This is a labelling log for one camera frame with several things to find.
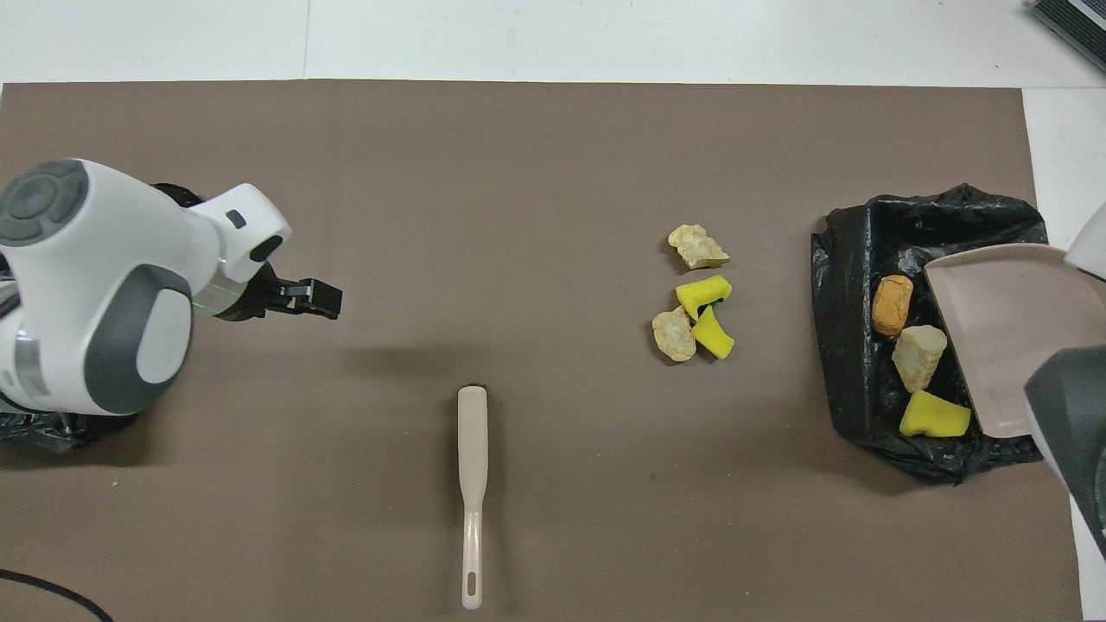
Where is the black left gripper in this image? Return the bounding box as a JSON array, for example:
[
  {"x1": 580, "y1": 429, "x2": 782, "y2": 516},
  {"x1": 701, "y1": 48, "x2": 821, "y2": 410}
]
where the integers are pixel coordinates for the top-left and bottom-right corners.
[{"x1": 212, "y1": 262, "x2": 344, "y2": 322}]

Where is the beige hand brush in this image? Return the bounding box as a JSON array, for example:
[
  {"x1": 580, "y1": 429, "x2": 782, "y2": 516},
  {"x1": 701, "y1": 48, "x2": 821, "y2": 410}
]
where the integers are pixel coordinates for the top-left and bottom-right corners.
[{"x1": 457, "y1": 385, "x2": 489, "y2": 611}]

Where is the pale foam chunk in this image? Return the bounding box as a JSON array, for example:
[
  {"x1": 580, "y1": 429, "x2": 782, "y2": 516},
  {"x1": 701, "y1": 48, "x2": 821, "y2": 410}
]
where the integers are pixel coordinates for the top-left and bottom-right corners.
[
  {"x1": 668, "y1": 225, "x2": 731, "y2": 270},
  {"x1": 892, "y1": 325, "x2": 949, "y2": 394},
  {"x1": 652, "y1": 307, "x2": 697, "y2": 363}
]

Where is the yellow curled sponge piece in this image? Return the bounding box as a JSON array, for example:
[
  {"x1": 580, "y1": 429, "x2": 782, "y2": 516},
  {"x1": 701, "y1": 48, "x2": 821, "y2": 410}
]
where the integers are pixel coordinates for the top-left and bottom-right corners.
[
  {"x1": 676, "y1": 276, "x2": 733, "y2": 321},
  {"x1": 691, "y1": 307, "x2": 735, "y2": 360}
]

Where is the orange brown foam chunk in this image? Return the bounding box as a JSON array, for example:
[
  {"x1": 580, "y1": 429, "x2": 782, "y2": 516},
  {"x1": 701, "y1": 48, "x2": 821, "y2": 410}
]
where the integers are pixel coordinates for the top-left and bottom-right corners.
[{"x1": 871, "y1": 275, "x2": 914, "y2": 337}]

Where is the yellow green sponge wedge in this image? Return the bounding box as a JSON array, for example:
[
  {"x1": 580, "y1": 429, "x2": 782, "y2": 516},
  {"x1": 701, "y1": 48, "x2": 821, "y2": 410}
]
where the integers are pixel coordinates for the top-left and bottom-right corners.
[{"x1": 899, "y1": 390, "x2": 972, "y2": 438}]

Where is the beige plastic dustpan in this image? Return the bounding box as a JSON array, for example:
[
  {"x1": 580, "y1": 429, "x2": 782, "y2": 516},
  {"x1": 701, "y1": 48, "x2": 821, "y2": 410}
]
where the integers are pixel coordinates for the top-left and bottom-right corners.
[{"x1": 923, "y1": 243, "x2": 1106, "y2": 439}]

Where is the black trash bag liner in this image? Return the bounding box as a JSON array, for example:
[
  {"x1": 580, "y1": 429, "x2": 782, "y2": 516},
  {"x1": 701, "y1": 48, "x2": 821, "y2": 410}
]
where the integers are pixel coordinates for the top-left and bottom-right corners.
[{"x1": 0, "y1": 181, "x2": 208, "y2": 456}]

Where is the black bag lined bin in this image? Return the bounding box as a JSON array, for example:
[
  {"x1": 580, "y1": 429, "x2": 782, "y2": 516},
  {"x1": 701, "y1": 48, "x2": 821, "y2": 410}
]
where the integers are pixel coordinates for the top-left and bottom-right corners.
[{"x1": 810, "y1": 183, "x2": 1059, "y2": 485}]

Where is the brown table mat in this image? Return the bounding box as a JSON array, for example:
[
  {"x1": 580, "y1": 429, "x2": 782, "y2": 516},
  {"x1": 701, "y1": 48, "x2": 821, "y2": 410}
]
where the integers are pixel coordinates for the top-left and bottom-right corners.
[{"x1": 0, "y1": 79, "x2": 1085, "y2": 622}]

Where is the dark ribbed panel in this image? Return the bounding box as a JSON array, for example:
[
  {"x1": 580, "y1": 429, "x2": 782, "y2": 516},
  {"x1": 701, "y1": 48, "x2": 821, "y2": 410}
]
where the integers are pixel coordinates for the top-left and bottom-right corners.
[{"x1": 1028, "y1": 0, "x2": 1106, "y2": 74}]

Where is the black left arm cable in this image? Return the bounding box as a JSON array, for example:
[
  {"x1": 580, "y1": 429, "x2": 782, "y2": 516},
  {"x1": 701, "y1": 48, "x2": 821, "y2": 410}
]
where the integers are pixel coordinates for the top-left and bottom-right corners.
[{"x1": 0, "y1": 568, "x2": 113, "y2": 622}]

